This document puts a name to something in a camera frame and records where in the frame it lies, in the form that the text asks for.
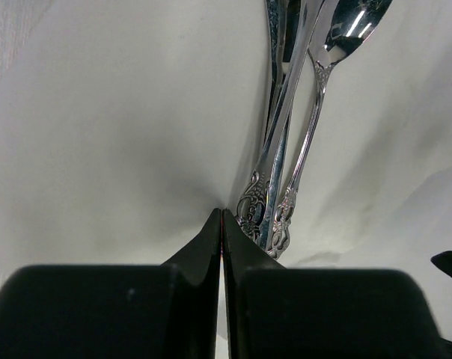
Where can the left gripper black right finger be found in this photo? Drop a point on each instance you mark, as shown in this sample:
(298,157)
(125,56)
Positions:
(276,312)

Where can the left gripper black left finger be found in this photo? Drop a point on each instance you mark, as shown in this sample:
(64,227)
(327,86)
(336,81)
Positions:
(117,311)

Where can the white paper napkin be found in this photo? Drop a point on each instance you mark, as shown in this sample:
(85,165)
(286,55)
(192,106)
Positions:
(124,123)

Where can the silver fork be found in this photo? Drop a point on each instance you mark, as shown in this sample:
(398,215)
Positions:
(252,202)

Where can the silver spoon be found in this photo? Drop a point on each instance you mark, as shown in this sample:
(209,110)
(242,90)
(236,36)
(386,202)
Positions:
(342,26)

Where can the silver knife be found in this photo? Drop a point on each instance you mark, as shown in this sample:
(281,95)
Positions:
(287,27)

